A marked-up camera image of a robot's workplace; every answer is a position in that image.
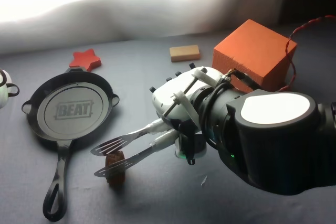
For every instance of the black toy frying pan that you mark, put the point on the black toy frying pan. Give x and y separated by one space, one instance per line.
73 108

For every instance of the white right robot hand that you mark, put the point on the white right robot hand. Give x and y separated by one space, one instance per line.
170 98

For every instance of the orange foam cube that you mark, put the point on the orange foam cube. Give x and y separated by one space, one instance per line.
252 48

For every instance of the brown small lump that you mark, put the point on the brown small lump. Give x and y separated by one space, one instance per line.
116 179

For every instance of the red star block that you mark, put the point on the red star block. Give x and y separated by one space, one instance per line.
84 58

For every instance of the tan wooden rectangular block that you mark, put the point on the tan wooden rectangular block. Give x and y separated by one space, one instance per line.
184 53

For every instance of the grey table cloth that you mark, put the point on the grey table cloth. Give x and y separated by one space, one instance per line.
157 195

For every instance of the white background sheet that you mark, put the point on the white background sheet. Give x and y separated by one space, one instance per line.
105 11

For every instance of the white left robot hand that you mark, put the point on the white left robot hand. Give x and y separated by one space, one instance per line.
4 90

